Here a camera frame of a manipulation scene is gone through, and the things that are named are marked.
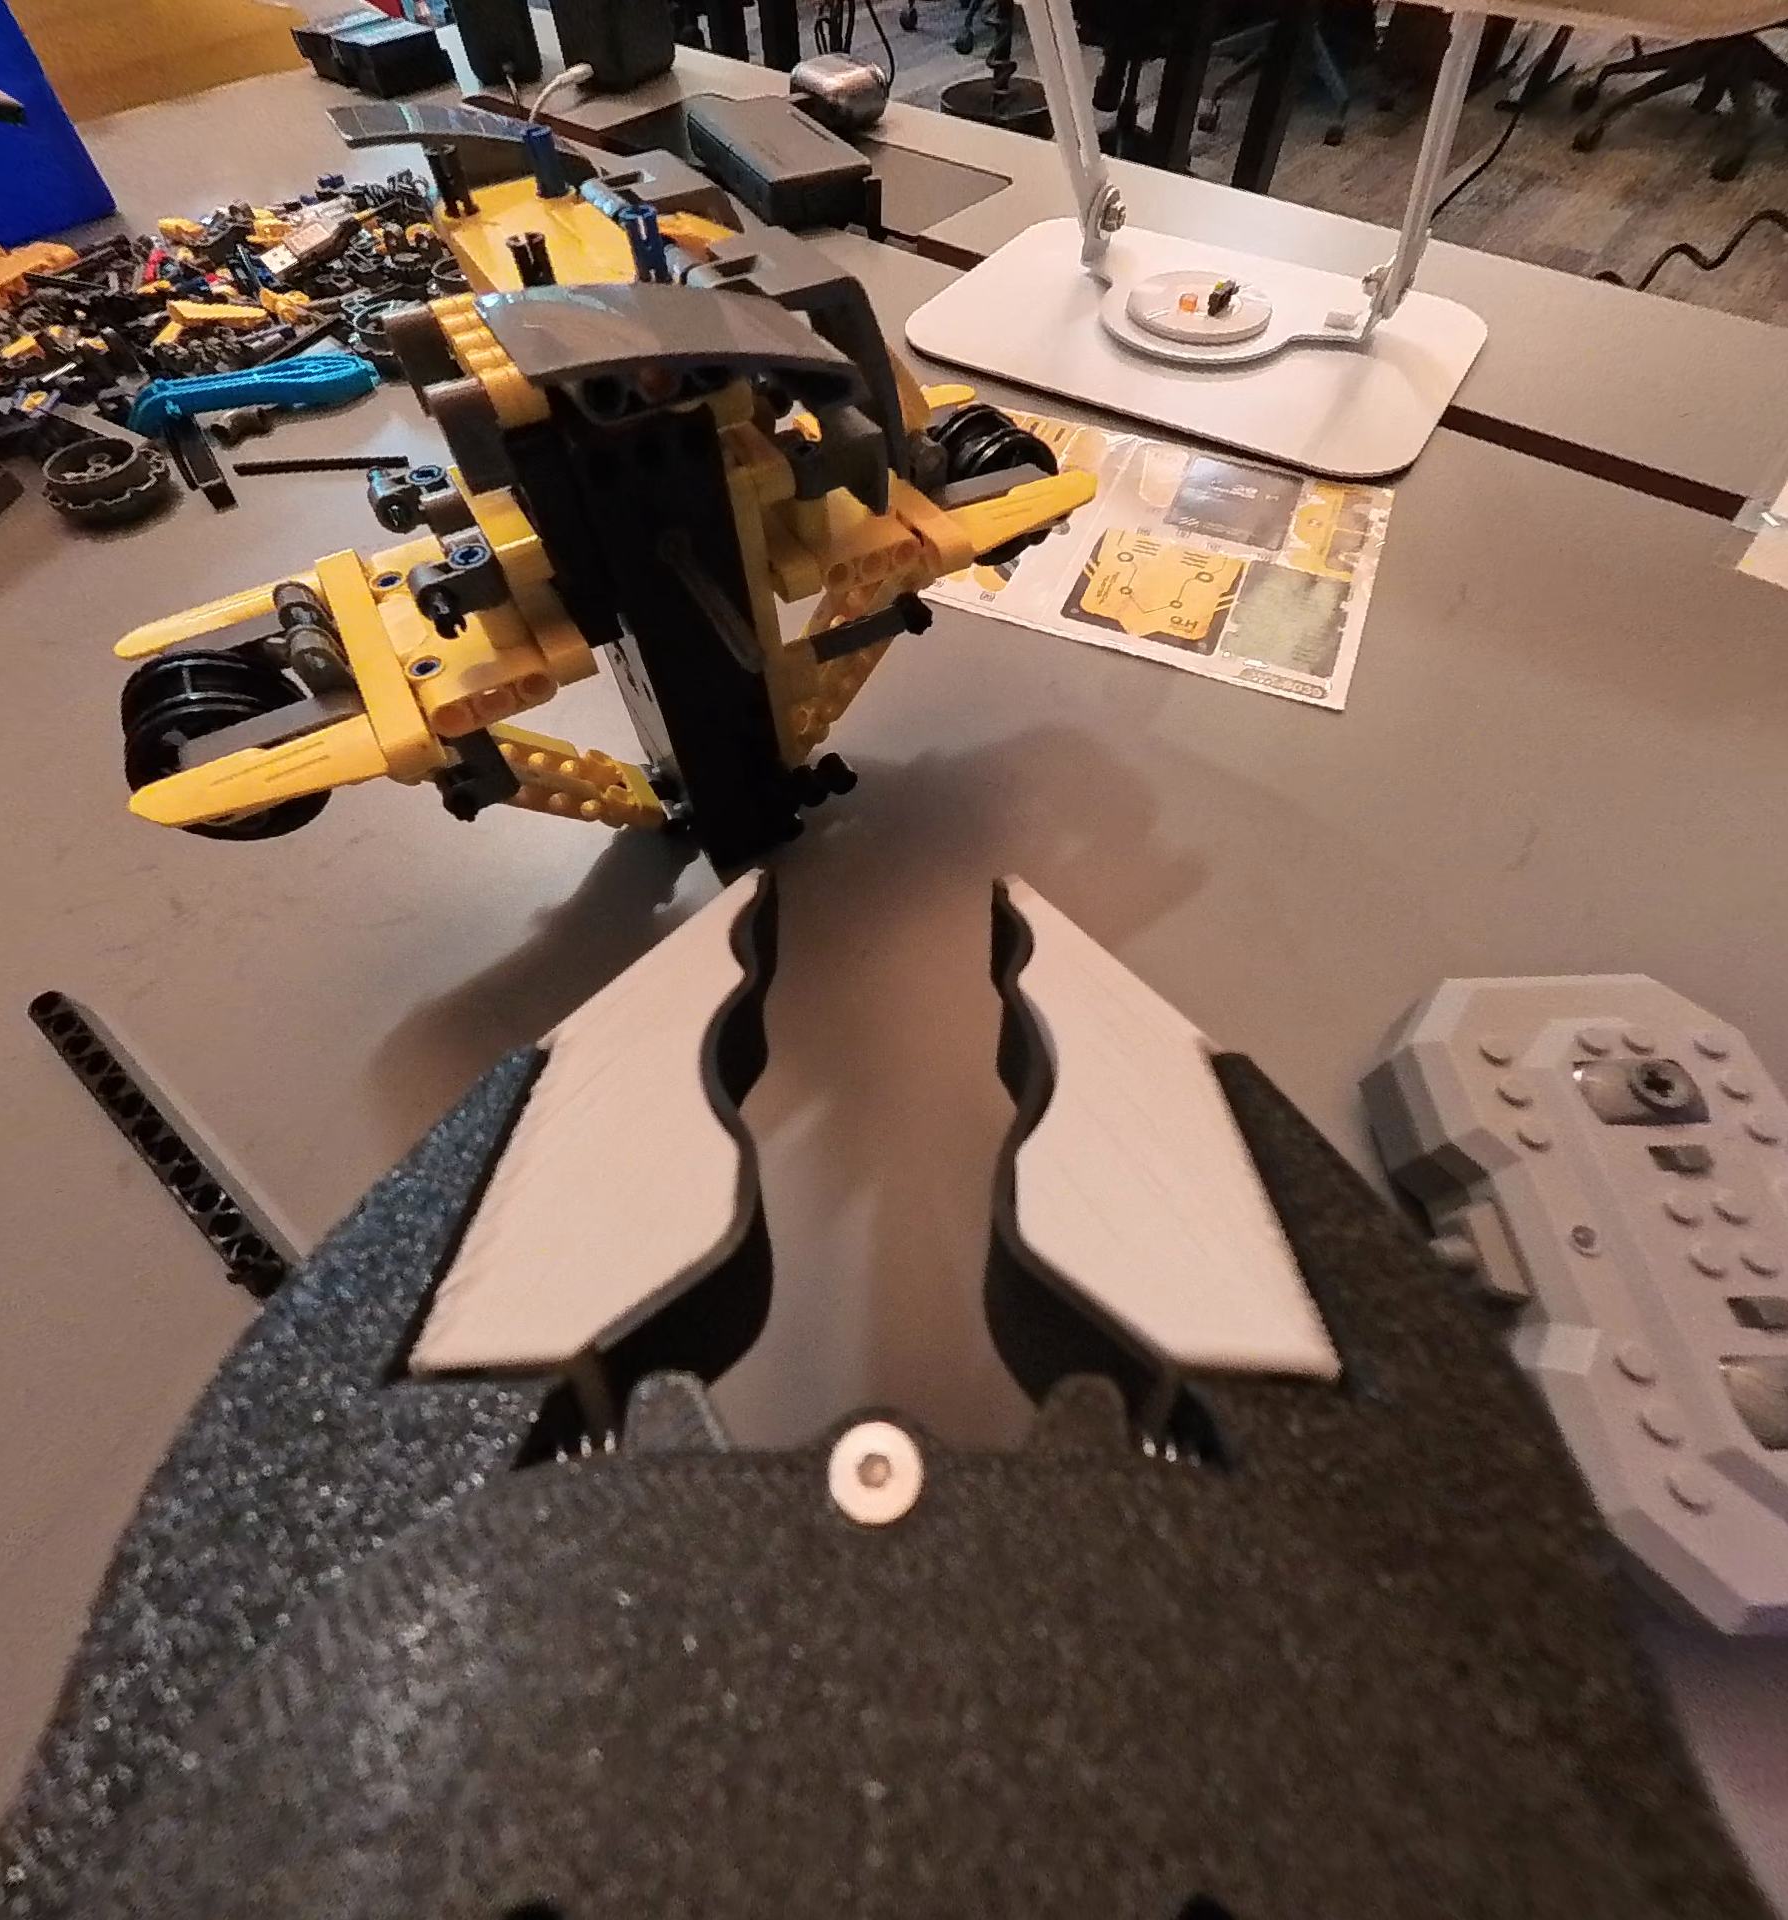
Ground yellow black toy brick vehicle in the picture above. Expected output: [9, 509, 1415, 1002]
[113, 275, 1100, 879]

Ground yellow grey sticker sheet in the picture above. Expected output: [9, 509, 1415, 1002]
[969, 405, 1399, 710]

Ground long black holed brick beam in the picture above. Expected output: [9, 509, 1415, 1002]
[30, 991, 304, 1300]

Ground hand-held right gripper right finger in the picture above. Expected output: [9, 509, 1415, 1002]
[989, 874, 1344, 1443]

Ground silver round object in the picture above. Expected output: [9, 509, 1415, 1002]
[789, 58, 893, 133]

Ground blue plastic bin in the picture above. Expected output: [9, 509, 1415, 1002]
[0, 0, 115, 257]

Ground pile of toy brick parts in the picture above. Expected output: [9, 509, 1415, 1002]
[0, 170, 454, 533]

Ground black rectangular box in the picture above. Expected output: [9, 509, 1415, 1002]
[290, 13, 454, 95]

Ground white lamp base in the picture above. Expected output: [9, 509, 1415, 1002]
[907, 0, 1491, 482]

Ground black stand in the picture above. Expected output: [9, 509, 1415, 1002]
[460, 0, 687, 152]

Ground black power adapter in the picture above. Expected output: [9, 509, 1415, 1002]
[684, 95, 883, 231]

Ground black office chair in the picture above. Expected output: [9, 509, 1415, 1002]
[1569, 0, 1788, 152]

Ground cyan curved brick piece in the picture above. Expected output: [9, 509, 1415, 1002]
[130, 354, 382, 437]

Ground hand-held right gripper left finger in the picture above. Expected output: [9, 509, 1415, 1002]
[405, 868, 776, 1443]

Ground dark grey curved brick panel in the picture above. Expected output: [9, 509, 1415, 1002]
[327, 103, 595, 159]

